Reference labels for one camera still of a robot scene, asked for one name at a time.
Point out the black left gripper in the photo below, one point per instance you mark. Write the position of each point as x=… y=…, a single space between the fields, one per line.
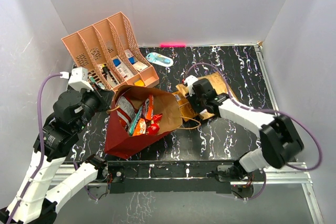
x=104 y=97

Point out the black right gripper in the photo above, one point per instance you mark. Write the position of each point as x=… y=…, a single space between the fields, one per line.
x=191 y=99

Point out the gold foil snack bag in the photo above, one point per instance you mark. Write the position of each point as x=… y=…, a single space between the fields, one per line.
x=185 y=108

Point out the orange wafer snack packet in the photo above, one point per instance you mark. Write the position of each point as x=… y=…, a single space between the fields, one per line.
x=179 y=97

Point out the red chips bag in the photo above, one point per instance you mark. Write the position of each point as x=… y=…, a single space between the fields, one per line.
x=125 y=111

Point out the teal snack packet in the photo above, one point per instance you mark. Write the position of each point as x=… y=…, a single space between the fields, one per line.
x=135 y=120

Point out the red brown paper bag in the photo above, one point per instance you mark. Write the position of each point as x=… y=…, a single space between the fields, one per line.
x=119 y=143

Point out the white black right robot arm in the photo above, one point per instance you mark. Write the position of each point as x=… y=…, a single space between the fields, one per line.
x=280 y=141

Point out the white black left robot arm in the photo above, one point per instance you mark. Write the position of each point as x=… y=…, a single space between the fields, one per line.
x=35 y=201

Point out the blue white box in organizer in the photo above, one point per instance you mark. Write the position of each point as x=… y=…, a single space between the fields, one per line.
x=117 y=63

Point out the yellow block in organizer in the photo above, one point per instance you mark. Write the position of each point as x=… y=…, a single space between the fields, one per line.
x=139 y=83

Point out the pink plastic desk organizer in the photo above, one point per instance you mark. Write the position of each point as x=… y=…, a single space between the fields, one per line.
x=95 y=46

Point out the orange candy bar pack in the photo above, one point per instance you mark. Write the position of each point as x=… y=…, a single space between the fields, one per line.
x=149 y=108

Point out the white card pack in organizer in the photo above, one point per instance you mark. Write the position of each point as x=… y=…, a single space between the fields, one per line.
x=139 y=66

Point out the blue blister pack item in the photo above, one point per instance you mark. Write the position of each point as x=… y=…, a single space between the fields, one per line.
x=159 y=59

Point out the pink tape strip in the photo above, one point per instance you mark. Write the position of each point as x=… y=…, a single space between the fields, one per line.
x=172 y=44

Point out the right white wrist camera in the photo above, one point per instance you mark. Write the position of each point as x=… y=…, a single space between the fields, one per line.
x=188 y=82

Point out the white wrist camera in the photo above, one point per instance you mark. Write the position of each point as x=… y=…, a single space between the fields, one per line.
x=77 y=79
x=188 y=82

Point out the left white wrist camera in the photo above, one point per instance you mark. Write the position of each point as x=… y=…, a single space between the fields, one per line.
x=77 y=79

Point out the black aluminium base frame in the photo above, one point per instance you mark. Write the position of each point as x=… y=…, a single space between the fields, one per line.
x=121 y=177

